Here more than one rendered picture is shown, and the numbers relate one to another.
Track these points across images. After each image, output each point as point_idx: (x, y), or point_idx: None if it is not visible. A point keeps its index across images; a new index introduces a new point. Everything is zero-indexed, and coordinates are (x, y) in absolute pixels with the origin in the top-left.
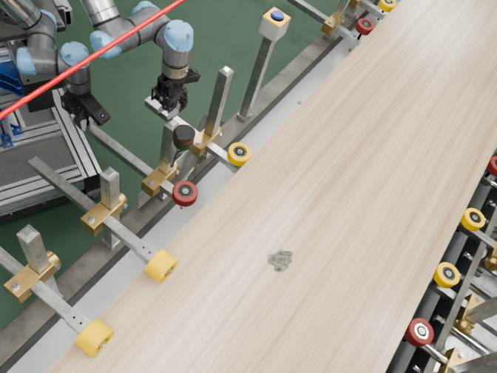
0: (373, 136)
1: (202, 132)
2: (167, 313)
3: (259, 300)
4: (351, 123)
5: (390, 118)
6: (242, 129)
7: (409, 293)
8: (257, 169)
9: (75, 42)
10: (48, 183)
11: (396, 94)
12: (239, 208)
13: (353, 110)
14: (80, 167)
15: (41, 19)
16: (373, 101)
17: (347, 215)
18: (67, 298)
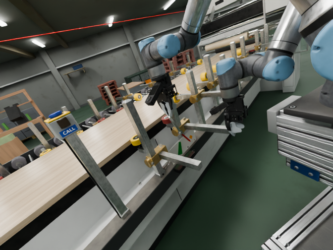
0: (49, 172)
1: (157, 152)
2: None
3: (145, 108)
4: (53, 177)
5: (20, 191)
6: (129, 201)
7: (96, 125)
8: (130, 135)
9: (226, 60)
10: (297, 224)
11: None
12: (144, 121)
13: (41, 187)
14: (282, 247)
15: (266, 51)
16: (14, 202)
17: (99, 135)
18: None
